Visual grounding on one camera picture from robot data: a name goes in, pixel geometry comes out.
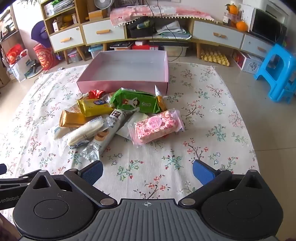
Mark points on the red and white bag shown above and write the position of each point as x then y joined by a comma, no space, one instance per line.
17,62

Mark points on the red snack packet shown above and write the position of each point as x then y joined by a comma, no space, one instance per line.
96,93

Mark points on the pile of magazines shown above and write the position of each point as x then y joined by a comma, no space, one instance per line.
62,5

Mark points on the clear storage box blue lid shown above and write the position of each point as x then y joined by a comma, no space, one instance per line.
96,51

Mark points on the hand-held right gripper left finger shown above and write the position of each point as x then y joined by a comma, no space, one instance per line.
92,172

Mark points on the yellow snack packet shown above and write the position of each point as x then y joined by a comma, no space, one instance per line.
92,107

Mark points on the grey cookie roll packet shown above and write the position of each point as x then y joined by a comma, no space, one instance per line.
104,139

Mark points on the white bread packet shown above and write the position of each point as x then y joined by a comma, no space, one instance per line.
59,132
86,132

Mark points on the small white box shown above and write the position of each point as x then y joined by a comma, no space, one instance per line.
56,26

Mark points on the pink tasselled cloth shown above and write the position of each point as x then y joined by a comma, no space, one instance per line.
175,11

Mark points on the white appliance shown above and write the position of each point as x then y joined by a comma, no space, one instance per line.
276,10

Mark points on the purple cloth object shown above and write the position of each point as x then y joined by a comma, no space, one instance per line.
39,32

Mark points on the black storage box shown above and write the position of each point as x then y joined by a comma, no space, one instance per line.
141,29

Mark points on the golden brown snack packet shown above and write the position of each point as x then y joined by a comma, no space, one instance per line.
70,119

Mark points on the black flat tray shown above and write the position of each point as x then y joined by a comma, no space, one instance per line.
121,45

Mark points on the wooden side cabinet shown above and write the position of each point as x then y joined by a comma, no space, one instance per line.
67,37

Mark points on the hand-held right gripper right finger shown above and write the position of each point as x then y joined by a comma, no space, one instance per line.
203,172

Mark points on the long wooden TV cabinet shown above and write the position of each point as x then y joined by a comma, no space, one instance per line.
104,32

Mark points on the yellow egg tray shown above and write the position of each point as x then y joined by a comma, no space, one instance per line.
215,57

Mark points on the clear plastic box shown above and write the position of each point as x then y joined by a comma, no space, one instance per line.
177,51

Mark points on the white and red box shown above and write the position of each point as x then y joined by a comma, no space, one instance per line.
248,61

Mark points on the green snack packet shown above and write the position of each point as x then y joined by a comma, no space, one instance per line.
134,99

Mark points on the red paper bag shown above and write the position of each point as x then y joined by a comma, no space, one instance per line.
45,58

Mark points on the pink cardboard box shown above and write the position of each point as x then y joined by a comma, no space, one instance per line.
120,67

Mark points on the blue plastic stool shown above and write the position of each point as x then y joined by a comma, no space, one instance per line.
275,60

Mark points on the pink cake packet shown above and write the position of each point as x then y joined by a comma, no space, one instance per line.
157,127

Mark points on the pile of papers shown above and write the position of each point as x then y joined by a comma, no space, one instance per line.
173,31

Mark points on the red flat box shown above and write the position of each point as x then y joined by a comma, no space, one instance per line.
145,48

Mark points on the microwave oven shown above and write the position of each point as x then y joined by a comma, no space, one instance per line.
268,26

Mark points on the white silver snack packet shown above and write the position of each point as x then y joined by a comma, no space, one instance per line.
124,128

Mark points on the orange cracker packet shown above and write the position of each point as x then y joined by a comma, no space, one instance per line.
161,99

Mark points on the clear wafer packet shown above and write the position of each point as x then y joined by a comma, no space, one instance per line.
74,109

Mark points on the floral cloth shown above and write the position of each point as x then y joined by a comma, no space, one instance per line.
161,162

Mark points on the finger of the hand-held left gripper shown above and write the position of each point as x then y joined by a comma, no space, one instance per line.
23,183
2,168

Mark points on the small cardboard box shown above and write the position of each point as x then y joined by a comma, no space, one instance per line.
97,14

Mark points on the white desk fan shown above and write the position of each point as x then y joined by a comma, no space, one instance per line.
104,4

